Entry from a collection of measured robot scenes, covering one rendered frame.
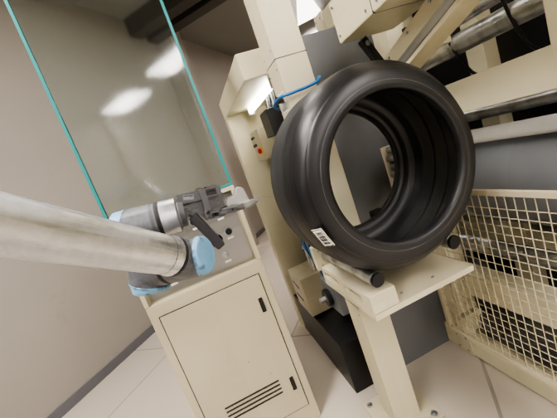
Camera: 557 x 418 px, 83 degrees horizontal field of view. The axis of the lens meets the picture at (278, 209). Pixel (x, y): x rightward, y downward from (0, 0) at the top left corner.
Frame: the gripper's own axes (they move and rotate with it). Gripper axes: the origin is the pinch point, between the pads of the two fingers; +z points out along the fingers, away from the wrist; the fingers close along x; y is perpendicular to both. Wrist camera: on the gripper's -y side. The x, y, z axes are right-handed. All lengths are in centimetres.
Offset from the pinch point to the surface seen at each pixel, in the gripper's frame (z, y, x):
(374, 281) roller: 26.6, -29.4, -8.8
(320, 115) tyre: 19.1, 18.3, -11.9
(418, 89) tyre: 48, 20, -13
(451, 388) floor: 77, -114, 31
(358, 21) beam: 50, 49, 12
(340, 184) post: 39.9, -4.5, 28.2
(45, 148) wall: -132, 68, 245
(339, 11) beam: 49, 56, 21
